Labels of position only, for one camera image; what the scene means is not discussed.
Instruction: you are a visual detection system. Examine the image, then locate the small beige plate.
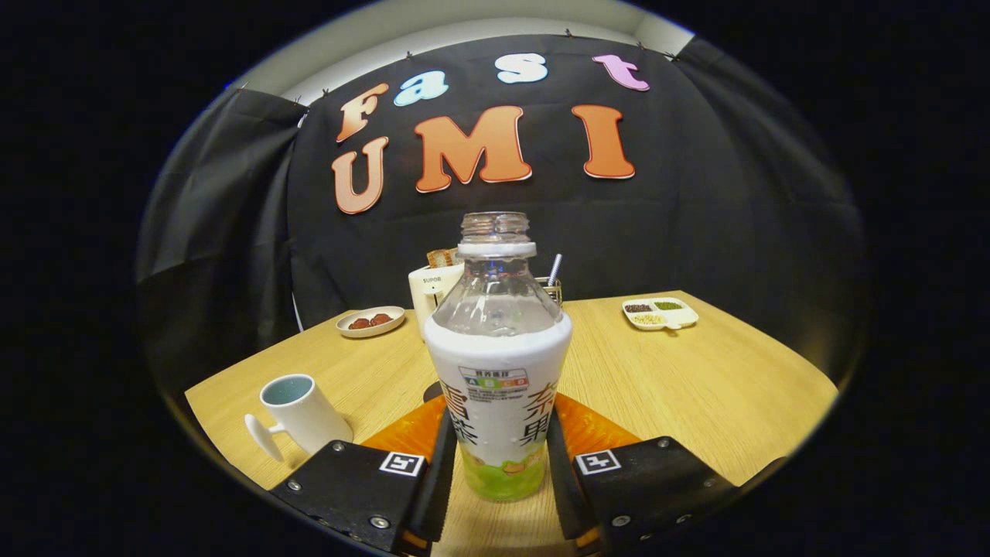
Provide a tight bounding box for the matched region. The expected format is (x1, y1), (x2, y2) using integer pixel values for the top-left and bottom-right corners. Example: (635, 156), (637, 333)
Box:
(336, 306), (406, 339)

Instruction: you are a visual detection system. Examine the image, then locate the white toaster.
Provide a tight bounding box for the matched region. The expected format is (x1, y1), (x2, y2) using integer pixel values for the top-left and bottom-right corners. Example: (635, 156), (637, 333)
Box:
(408, 261), (466, 341)

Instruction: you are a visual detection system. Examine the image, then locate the white ceramic cup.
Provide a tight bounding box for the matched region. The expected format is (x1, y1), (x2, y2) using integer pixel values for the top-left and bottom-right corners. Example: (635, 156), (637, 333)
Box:
(244, 374), (354, 463)

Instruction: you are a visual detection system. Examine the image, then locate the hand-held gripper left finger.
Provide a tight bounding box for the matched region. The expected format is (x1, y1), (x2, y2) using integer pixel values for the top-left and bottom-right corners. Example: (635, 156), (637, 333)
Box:
(268, 393), (459, 557)

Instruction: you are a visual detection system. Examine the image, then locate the wooden table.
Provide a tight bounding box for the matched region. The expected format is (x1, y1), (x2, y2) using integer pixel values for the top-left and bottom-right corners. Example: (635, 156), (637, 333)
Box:
(184, 290), (840, 557)

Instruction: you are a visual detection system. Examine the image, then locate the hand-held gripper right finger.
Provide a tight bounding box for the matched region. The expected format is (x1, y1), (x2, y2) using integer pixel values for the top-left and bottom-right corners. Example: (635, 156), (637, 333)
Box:
(546, 393), (739, 557)

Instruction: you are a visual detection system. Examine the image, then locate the white divided bean dish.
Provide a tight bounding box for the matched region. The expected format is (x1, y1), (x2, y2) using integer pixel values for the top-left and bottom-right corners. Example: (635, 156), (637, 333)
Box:
(622, 297), (700, 332)

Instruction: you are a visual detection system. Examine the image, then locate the clear plastic juice bottle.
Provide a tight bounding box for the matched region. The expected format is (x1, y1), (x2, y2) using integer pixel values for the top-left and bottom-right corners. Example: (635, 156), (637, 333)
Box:
(423, 211), (574, 504)

